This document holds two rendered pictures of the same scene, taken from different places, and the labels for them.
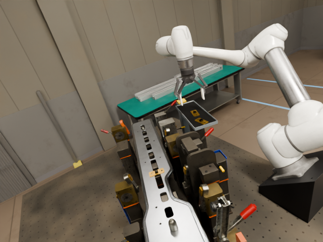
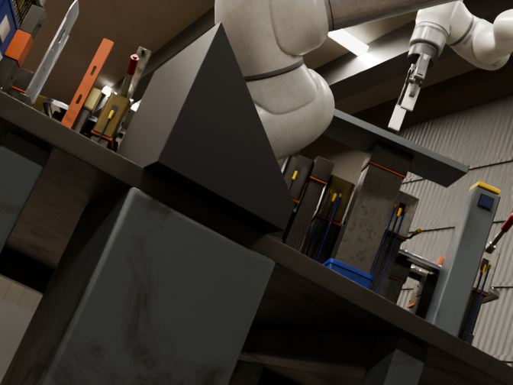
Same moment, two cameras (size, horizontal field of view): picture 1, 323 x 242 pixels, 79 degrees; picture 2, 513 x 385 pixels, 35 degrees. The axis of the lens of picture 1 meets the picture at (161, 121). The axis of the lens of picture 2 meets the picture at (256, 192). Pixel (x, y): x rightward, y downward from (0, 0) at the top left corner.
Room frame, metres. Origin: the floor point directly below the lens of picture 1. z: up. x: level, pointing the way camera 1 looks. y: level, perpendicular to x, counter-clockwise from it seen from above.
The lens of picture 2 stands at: (0.96, -2.14, 0.31)
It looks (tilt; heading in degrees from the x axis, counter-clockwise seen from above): 17 degrees up; 94
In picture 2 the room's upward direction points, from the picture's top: 22 degrees clockwise
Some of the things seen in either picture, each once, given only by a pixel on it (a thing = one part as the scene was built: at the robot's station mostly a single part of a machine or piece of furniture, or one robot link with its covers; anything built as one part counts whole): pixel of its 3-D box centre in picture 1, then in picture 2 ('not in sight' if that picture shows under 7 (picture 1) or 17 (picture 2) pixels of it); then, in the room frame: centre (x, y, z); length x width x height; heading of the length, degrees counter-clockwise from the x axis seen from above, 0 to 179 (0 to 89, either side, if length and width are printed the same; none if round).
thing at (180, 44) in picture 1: (180, 42); (443, 11); (1.11, -0.21, 1.59); 0.13 x 0.11 x 0.16; 26
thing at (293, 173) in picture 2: not in sight; (275, 224); (0.89, -0.11, 0.89); 0.12 x 0.07 x 0.38; 96
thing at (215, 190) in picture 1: (218, 218); not in sight; (0.57, -0.14, 0.88); 0.11 x 0.07 x 0.37; 96
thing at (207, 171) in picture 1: (213, 201); not in sight; (0.63, -0.14, 0.91); 0.07 x 0.05 x 0.42; 96
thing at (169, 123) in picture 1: (174, 145); (378, 266); (1.18, -0.05, 0.90); 0.13 x 0.08 x 0.41; 96
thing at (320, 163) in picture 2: not in sight; (298, 229); (0.95, -0.11, 0.90); 0.05 x 0.05 x 0.40; 6
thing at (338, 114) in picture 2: (193, 113); (392, 149); (1.10, -0.21, 1.16); 0.37 x 0.14 x 0.02; 6
